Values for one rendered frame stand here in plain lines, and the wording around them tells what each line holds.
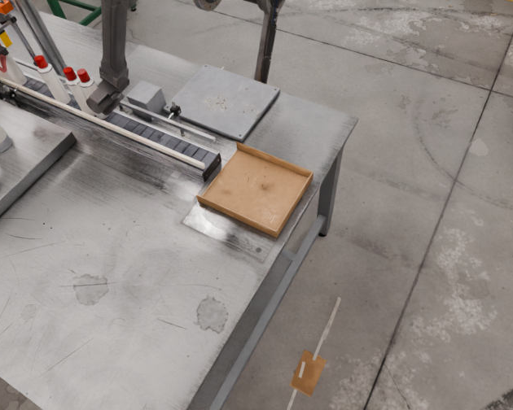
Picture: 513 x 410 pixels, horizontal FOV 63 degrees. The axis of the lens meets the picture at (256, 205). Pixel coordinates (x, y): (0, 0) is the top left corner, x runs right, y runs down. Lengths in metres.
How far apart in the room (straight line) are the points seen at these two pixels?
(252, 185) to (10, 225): 0.82
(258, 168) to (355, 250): 0.96
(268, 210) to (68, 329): 0.68
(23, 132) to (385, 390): 1.81
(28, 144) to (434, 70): 2.58
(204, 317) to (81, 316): 0.36
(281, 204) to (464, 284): 1.22
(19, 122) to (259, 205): 0.99
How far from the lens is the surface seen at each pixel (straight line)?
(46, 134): 1.74
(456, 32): 3.66
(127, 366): 1.24
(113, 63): 1.34
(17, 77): 1.99
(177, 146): 1.50
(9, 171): 1.69
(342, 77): 3.09
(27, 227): 1.57
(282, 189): 1.39
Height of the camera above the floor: 1.97
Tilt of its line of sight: 57 degrees down
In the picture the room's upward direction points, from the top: 7 degrees counter-clockwise
